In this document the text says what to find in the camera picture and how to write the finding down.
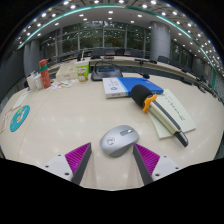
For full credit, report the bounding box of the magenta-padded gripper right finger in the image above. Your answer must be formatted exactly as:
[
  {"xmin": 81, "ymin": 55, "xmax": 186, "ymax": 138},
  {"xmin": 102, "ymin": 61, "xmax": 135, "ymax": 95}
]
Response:
[{"xmin": 132, "ymin": 143, "xmax": 183, "ymax": 186}]

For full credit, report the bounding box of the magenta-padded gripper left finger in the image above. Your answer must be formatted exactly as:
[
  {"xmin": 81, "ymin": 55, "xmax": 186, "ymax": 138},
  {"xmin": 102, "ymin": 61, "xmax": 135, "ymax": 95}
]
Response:
[{"xmin": 43, "ymin": 142, "xmax": 92, "ymax": 185}]

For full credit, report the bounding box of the silver grey computer mouse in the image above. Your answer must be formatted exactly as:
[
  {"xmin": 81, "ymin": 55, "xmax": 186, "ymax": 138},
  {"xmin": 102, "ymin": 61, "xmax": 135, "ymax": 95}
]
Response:
[{"xmin": 99, "ymin": 124, "xmax": 140, "ymax": 158}]

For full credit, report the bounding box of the round teal cartoon mouse pad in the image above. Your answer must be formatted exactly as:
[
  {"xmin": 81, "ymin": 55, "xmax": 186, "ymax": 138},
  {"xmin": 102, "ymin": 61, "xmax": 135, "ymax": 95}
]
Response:
[{"xmin": 9, "ymin": 104, "xmax": 31, "ymax": 133}]

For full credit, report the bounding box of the pale green booklet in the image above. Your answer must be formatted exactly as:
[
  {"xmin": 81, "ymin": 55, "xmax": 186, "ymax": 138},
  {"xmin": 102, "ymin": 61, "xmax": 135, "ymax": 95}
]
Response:
[{"xmin": 147, "ymin": 88, "xmax": 197, "ymax": 140}]

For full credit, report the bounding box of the blue and white book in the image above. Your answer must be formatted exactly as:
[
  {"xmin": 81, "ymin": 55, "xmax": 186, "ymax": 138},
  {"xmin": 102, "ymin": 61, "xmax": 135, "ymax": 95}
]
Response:
[{"xmin": 102, "ymin": 76, "xmax": 165, "ymax": 100}]

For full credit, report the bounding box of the colourful sticker sheet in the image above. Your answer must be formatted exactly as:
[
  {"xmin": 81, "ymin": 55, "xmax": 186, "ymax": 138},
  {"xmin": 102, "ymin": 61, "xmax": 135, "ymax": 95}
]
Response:
[{"xmin": 46, "ymin": 79, "xmax": 78, "ymax": 91}]

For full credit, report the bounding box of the white lidded mug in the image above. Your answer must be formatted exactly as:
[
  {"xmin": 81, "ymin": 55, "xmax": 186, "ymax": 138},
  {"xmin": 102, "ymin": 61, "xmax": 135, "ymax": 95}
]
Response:
[{"xmin": 33, "ymin": 71, "xmax": 44, "ymax": 91}]

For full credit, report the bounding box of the green printed paper cup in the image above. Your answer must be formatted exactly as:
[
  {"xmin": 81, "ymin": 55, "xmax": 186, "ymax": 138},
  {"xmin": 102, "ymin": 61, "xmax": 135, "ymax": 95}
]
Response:
[{"xmin": 75, "ymin": 59, "xmax": 91, "ymax": 83}]

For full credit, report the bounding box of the white cardboard box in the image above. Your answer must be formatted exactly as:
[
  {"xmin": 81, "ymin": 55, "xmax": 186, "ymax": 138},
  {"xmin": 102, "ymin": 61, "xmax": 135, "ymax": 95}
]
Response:
[{"xmin": 55, "ymin": 63, "xmax": 79, "ymax": 82}]

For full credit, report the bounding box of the red bottle with green band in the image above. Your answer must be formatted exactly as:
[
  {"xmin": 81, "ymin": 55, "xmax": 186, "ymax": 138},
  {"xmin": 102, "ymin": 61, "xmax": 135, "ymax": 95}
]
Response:
[{"xmin": 38, "ymin": 59, "xmax": 52, "ymax": 89}]

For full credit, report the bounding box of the black gooseneck microphone console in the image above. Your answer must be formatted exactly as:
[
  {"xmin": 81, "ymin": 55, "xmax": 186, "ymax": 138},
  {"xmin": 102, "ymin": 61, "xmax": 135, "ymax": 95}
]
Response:
[{"xmin": 90, "ymin": 60, "xmax": 151, "ymax": 82}]

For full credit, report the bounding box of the long curved conference desk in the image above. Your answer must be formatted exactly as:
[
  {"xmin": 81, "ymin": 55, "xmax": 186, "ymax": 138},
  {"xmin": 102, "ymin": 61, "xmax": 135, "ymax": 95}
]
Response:
[{"xmin": 48, "ymin": 55, "xmax": 218, "ymax": 98}]

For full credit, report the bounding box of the group of dark office chairs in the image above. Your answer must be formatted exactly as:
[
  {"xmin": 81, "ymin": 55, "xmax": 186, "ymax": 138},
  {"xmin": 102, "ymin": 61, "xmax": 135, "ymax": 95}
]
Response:
[{"xmin": 74, "ymin": 48, "xmax": 221, "ymax": 101}]

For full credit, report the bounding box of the group of ceiling lights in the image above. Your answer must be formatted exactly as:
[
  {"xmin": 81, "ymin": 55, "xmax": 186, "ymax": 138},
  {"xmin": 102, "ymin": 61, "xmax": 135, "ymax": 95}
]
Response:
[{"xmin": 16, "ymin": 0, "xmax": 224, "ymax": 74}]

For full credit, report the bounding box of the handheld microphone with orange ring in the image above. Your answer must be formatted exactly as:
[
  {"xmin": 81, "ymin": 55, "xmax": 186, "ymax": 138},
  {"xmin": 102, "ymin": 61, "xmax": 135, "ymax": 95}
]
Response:
[{"xmin": 130, "ymin": 84, "xmax": 190, "ymax": 148}]

